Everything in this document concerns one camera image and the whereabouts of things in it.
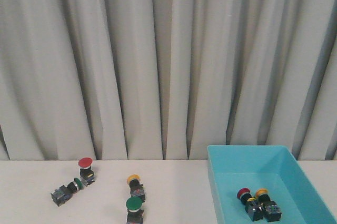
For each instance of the red push button switch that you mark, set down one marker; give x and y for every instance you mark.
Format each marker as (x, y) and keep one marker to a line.
(252, 207)

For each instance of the yellow push button switch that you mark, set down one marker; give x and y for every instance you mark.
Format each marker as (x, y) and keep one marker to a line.
(271, 209)

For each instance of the white pleated curtain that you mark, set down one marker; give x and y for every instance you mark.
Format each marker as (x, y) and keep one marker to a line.
(164, 79)

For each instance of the red push button standing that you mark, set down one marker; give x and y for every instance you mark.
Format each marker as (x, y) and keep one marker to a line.
(86, 173)

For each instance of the green push button lying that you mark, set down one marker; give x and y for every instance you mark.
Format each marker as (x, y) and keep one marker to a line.
(62, 194)

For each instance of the light blue plastic box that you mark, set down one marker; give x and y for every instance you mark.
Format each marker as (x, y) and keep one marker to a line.
(233, 167)

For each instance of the yellow push button lying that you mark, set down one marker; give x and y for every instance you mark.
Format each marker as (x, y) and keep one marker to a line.
(136, 188)

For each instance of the green push button standing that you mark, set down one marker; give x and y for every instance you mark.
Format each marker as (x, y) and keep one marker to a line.
(134, 211)

